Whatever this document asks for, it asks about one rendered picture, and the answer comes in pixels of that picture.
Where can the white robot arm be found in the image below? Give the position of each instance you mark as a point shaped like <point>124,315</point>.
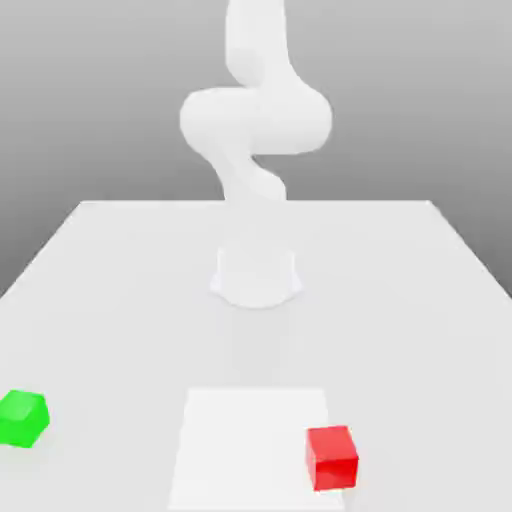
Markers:
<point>256,120</point>

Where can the small red cube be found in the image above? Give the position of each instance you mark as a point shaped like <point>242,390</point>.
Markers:
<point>332,458</point>

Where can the small green cube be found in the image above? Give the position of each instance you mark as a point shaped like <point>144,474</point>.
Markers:
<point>22,418</point>

